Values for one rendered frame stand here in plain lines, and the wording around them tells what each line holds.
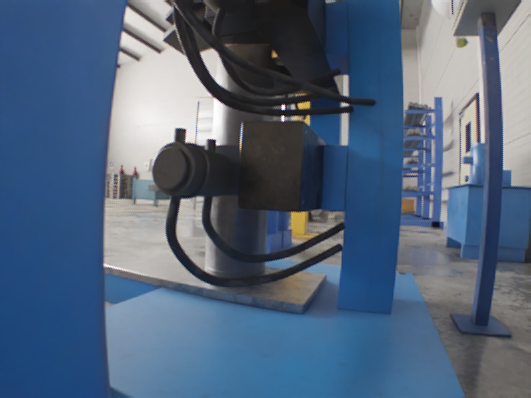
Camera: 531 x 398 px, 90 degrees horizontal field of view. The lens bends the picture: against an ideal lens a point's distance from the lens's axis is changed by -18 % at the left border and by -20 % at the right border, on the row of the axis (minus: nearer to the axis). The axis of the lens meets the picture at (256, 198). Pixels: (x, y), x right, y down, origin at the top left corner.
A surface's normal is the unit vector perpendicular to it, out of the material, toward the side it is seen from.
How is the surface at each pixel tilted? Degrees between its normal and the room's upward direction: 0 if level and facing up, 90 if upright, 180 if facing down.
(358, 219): 90
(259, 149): 90
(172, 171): 90
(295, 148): 90
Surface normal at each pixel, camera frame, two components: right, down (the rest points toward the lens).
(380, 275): -0.37, -0.01
